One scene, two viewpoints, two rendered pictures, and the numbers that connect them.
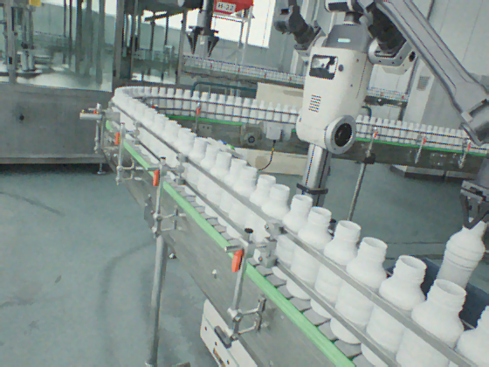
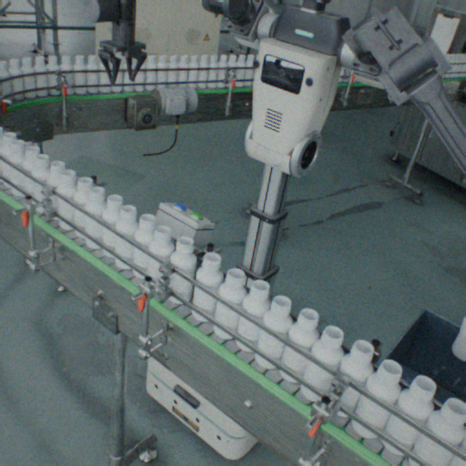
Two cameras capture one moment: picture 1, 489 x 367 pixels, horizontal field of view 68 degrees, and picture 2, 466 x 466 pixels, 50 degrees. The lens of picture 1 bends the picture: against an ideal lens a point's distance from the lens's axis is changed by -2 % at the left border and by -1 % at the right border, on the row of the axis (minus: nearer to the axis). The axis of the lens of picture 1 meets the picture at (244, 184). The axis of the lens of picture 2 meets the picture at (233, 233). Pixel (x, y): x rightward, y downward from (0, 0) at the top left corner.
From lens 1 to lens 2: 58 cm
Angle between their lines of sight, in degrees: 24
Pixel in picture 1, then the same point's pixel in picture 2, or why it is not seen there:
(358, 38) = (325, 35)
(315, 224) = (390, 382)
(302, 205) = (367, 357)
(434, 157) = (362, 95)
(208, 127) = (80, 107)
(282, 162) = not seen: hidden behind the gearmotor
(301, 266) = (375, 416)
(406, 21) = (445, 126)
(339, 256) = (420, 414)
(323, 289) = (401, 437)
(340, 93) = (308, 112)
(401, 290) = not seen: outside the picture
